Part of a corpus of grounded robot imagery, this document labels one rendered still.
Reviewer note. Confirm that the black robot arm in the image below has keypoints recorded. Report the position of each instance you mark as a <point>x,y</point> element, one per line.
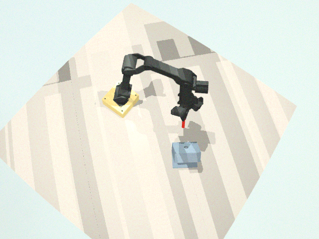
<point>182,76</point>

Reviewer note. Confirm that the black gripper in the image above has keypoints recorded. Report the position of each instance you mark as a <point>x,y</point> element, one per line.
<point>182,110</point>

